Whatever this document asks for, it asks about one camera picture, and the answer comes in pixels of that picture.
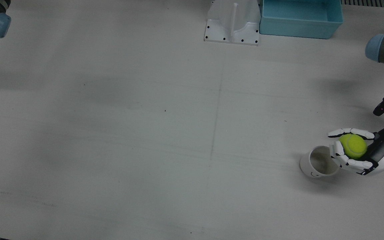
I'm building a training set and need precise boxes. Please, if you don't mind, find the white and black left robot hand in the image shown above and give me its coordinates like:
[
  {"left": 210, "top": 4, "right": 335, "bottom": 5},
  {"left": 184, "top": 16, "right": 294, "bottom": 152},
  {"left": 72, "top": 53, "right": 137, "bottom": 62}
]
[{"left": 327, "top": 119, "right": 384, "bottom": 176}]

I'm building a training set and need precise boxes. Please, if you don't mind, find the yellow-green tennis ball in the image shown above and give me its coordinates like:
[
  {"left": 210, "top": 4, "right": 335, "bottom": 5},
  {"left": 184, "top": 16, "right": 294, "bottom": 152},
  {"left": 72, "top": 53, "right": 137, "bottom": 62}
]
[{"left": 340, "top": 134, "right": 368, "bottom": 159}]

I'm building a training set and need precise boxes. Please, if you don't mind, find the white paper cup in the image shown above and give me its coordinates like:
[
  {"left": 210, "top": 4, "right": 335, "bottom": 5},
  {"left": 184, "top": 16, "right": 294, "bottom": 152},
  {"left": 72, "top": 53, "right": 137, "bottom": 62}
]
[{"left": 300, "top": 146, "right": 340, "bottom": 178}]

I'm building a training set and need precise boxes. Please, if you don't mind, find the black vent grille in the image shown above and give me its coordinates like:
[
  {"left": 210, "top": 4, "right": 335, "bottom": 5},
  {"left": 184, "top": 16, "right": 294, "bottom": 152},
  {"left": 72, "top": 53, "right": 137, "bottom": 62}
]
[{"left": 341, "top": 0, "right": 384, "bottom": 9}]

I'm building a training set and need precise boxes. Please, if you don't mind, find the light blue plastic bin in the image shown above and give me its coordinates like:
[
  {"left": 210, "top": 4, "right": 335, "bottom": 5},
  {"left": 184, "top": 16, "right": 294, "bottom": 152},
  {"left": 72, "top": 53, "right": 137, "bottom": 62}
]
[{"left": 259, "top": 0, "right": 344, "bottom": 40}]

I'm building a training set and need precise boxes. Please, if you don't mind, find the white plastic bracket mount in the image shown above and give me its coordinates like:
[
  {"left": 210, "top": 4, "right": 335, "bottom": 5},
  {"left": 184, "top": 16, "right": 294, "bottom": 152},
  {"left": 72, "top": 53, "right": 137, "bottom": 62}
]
[{"left": 204, "top": 0, "right": 261, "bottom": 46}]

